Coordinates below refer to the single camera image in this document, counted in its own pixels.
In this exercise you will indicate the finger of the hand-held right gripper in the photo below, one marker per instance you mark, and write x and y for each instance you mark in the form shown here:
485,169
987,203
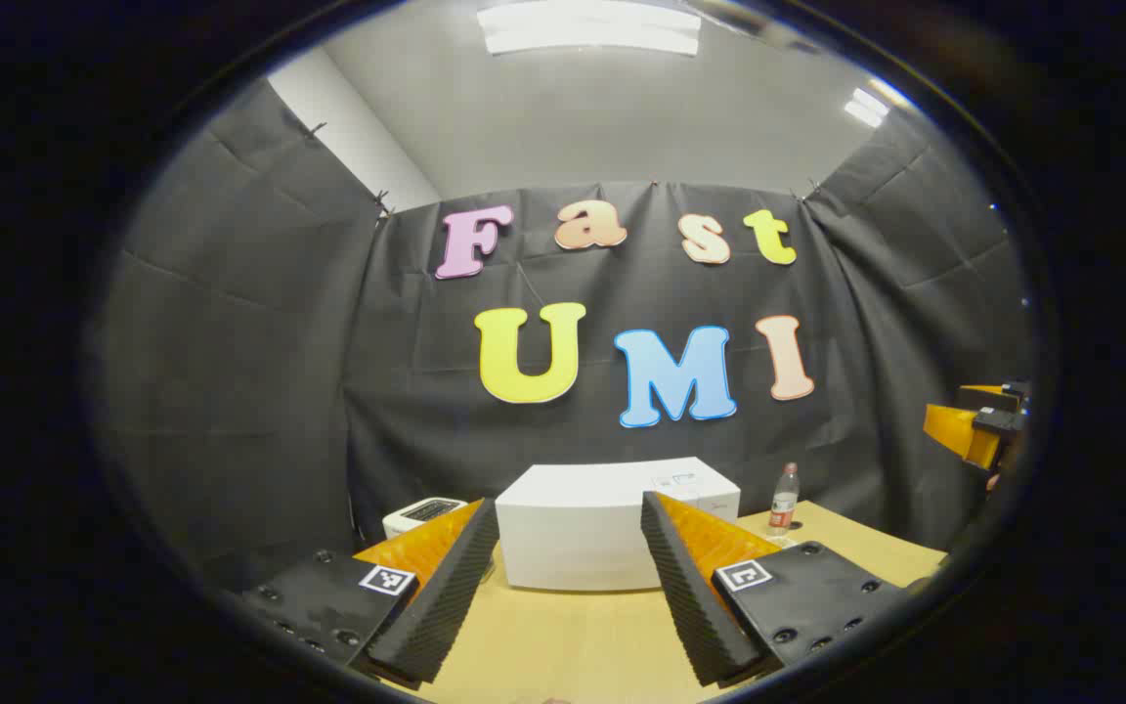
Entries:
959,430
998,394

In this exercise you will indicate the white microwave oven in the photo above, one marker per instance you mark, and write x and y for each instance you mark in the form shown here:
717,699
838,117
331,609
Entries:
573,528

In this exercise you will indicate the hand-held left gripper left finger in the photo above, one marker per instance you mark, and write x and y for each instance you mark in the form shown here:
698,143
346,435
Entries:
446,606

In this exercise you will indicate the white toaster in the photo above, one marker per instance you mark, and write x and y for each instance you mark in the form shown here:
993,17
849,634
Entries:
416,513

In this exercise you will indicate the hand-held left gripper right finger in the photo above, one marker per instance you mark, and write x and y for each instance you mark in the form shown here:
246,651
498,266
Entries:
685,596

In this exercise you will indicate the small ceiling light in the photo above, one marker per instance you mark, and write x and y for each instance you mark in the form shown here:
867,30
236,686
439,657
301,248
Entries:
866,106

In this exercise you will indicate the clear red label water bottle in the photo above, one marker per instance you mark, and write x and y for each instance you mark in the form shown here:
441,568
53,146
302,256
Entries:
784,504

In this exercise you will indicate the large ceiling light panel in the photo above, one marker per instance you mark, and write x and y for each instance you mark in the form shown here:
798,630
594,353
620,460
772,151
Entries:
587,27

